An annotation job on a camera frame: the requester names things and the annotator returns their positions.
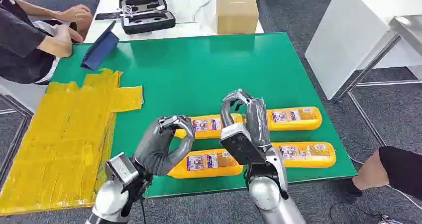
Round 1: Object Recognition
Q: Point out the black floor cable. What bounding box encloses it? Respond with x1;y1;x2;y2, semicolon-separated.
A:
329;201;401;224

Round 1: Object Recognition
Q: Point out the yellow sheet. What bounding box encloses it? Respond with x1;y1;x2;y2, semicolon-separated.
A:
0;68;144;216

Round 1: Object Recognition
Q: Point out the orange drink bottle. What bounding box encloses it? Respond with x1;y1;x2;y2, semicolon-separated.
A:
271;141;337;169
167;148;244;180
174;113;245;140
265;106;323;132

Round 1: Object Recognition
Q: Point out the white table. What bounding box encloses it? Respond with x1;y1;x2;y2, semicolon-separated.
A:
84;0;265;44

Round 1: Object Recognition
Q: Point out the standing person's leg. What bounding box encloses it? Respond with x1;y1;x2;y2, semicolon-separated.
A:
342;145;422;204

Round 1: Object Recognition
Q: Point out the white cable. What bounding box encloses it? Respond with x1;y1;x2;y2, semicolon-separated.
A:
192;0;228;22

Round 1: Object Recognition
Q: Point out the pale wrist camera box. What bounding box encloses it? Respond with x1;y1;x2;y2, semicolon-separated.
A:
219;122;268;166
105;152;140;194

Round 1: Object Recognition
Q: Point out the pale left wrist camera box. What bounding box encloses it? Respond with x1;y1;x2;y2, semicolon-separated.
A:
105;152;140;194

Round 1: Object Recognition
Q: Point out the person's hand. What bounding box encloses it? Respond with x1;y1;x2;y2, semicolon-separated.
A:
56;4;94;38
38;24;84;59

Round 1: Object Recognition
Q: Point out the green table mat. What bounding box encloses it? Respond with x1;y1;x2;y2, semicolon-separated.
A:
50;31;358;199

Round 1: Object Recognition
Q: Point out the seated person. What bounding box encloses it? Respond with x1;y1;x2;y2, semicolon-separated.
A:
0;0;94;85

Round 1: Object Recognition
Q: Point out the blue tablet case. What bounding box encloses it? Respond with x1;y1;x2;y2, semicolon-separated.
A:
80;20;120;71

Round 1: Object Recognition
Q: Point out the black phone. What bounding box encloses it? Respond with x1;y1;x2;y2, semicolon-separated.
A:
95;11;123;21

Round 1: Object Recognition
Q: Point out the steel frame table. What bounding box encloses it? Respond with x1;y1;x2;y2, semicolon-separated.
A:
330;14;422;102

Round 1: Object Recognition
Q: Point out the open black tool case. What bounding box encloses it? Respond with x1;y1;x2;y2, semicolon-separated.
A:
118;0;177;35

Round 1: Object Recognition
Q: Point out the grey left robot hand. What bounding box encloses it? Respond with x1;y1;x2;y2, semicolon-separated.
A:
133;114;196;177

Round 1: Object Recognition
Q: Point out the person's right hand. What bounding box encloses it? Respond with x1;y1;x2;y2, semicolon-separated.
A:
56;4;94;38

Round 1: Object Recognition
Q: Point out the person's left hand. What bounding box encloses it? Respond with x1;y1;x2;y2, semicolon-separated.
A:
38;24;84;59

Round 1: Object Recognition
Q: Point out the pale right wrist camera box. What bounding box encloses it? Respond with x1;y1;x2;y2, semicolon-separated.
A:
219;122;268;166

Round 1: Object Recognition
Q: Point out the brown cardboard box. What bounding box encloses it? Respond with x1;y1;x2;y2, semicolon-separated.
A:
215;0;260;35

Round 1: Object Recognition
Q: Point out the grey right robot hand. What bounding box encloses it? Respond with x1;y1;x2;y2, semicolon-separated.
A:
219;89;272;148

